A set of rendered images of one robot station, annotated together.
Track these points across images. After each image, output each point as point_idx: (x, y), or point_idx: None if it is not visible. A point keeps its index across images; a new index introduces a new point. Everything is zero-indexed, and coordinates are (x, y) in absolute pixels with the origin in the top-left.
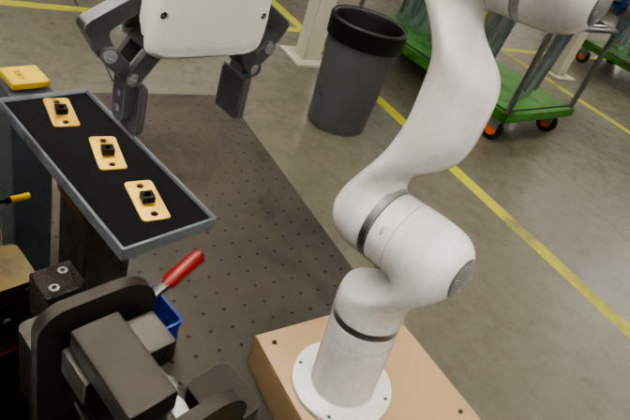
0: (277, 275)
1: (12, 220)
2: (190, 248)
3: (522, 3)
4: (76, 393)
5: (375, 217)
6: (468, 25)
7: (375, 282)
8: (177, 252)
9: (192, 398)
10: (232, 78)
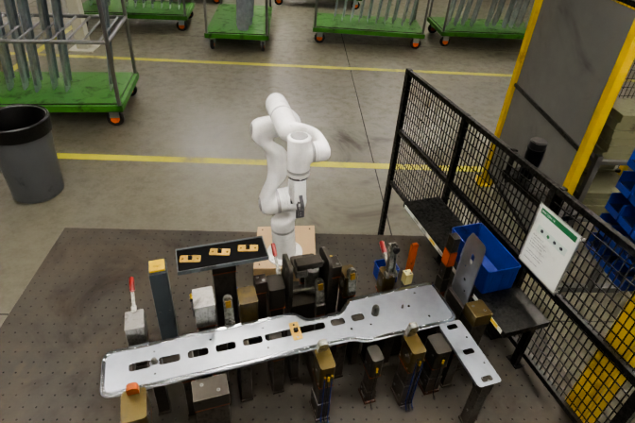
0: None
1: (172, 317)
2: (187, 279)
3: None
4: (304, 276)
5: (279, 201)
6: (273, 143)
7: (283, 216)
8: (186, 285)
9: None
10: None
